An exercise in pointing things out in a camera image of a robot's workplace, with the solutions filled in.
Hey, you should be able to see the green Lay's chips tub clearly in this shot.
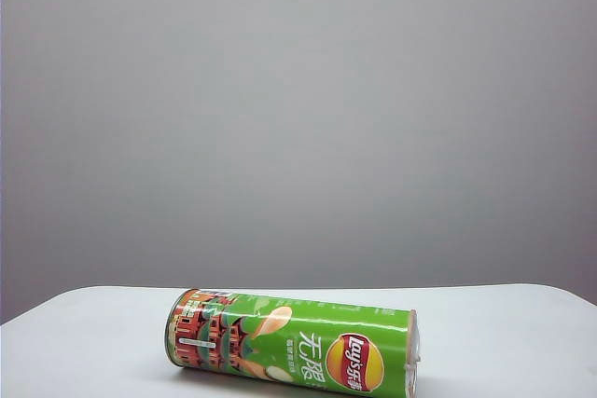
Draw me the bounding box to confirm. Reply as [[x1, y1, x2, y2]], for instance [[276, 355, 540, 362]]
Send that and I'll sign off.
[[163, 287, 423, 398]]

